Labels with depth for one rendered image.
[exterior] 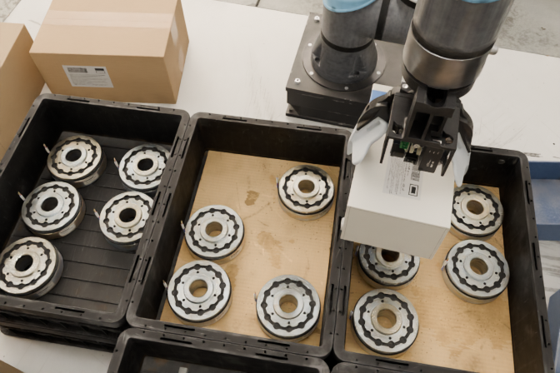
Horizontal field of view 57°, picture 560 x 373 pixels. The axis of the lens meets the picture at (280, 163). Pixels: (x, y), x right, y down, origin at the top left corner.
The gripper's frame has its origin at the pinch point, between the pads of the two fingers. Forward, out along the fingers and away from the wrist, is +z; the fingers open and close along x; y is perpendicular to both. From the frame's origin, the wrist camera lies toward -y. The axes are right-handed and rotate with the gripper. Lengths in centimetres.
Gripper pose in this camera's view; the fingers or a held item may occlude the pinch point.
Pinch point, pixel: (404, 160)
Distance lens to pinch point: 69.9
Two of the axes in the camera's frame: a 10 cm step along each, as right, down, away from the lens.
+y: -2.5, 8.1, -5.3
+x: 9.7, 2.1, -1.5
